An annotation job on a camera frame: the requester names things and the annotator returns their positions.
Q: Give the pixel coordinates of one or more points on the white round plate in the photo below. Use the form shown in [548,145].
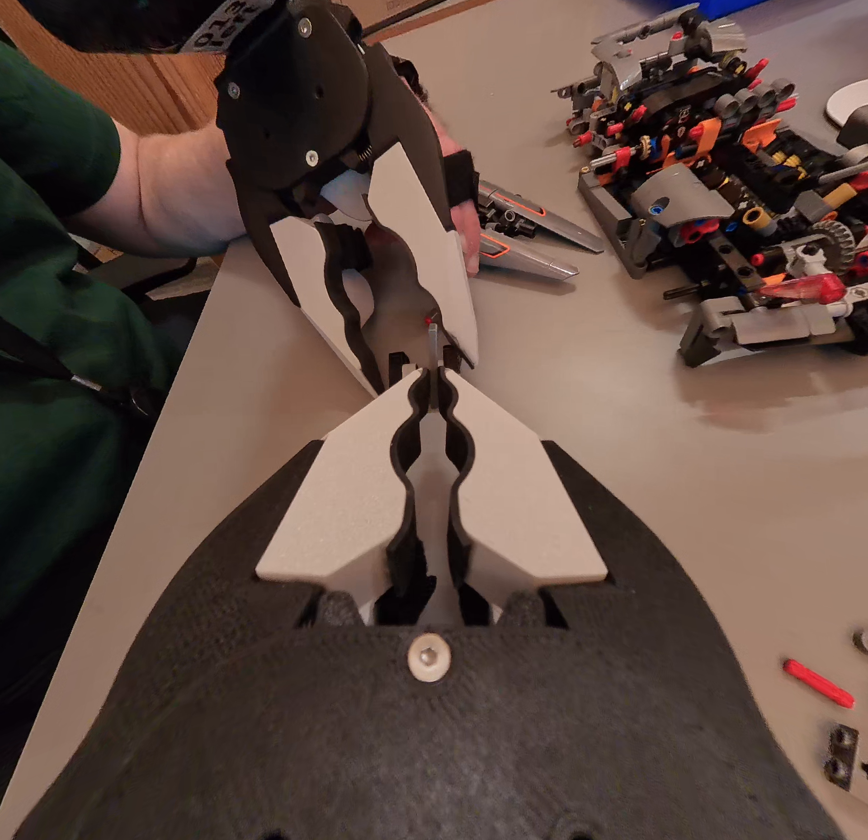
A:
[851,101]

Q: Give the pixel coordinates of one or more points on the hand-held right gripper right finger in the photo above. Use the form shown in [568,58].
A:
[522,508]

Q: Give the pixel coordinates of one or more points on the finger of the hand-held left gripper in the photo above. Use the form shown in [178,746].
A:
[305,270]
[424,229]

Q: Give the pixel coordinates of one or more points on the person's left forearm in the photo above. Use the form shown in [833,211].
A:
[176,196]

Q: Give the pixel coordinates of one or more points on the grey orange lego panel assembly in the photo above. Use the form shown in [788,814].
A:
[505,202]

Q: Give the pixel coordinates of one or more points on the person's left hand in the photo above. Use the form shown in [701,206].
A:
[468,236]

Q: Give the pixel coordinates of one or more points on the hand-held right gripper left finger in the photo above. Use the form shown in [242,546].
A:
[339,508]

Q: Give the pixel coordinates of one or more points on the dark grey lego connector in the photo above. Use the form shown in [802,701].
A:
[841,753]

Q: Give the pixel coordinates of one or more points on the red lego axle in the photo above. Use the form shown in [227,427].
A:
[817,684]

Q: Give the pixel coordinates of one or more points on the small grey black lego assembly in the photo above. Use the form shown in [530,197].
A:
[434,345]

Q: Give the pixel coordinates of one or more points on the grey black lego car model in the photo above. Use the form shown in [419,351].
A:
[685,196]

